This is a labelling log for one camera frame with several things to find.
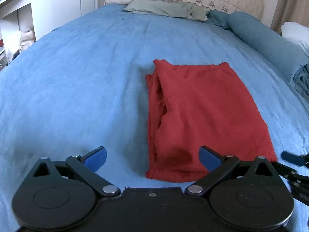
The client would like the white grey wardrobe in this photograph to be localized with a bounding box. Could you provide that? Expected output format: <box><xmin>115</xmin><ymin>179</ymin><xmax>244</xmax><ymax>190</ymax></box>
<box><xmin>31</xmin><ymin>0</ymin><xmax>96</xmax><ymax>40</ymax></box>

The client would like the grey-green pillow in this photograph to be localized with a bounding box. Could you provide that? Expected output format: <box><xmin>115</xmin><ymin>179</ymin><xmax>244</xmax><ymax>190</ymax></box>
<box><xmin>124</xmin><ymin>0</ymin><xmax>208</xmax><ymax>21</ymax></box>

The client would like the white shelf unit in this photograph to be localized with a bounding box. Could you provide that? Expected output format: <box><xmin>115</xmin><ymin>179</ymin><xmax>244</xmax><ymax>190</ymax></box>
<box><xmin>1</xmin><ymin>0</ymin><xmax>37</xmax><ymax>65</ymax></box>

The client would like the beige curtain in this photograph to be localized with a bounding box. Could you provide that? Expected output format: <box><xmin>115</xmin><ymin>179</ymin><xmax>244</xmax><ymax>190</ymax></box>
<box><xmin>271</xmin><ymin>0</ymin><xmax>309</xmax><ymax>35</ymax></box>

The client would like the folded teal blue duvet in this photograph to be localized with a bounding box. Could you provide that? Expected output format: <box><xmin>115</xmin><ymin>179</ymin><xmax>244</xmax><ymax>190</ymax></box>
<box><xmin>206</xmin><ymin>10</ymin><xmax>308</xmax><ymax>101</ymax></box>

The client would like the red knit sweater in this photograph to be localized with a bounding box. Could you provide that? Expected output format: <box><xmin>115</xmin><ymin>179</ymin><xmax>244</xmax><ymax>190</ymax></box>
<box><xmin>146</xmin><ymin>60</ymin><xmax>277</xmax><ymax>183</ymax></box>

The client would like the blue bed sheet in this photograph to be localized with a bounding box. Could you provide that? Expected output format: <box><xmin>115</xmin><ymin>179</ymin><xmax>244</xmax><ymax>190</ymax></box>
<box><xmin>1</xmin><ymin>4</ymin><xmax>308</xmax><ymax>231</ymax></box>

